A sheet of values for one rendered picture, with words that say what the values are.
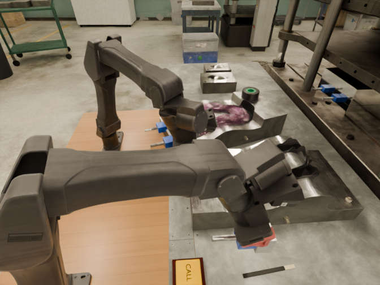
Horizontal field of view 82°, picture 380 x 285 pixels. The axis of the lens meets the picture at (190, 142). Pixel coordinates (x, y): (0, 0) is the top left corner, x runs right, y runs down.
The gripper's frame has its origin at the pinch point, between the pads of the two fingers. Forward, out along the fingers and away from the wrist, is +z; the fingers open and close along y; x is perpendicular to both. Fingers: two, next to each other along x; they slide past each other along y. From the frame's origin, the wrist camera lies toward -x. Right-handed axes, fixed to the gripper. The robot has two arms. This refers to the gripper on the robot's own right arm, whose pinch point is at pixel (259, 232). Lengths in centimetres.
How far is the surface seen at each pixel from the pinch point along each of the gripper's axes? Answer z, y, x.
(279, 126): 22, 53, -20
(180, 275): 2.0, -3.2, 21.2
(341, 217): 26.2, 9.8, -21.3
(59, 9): -109, 766, 342
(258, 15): 91, 428, -113
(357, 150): 42, 42, -45
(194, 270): 3.7, -2.2, 18.1
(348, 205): 23.1, 11.0, -24.2
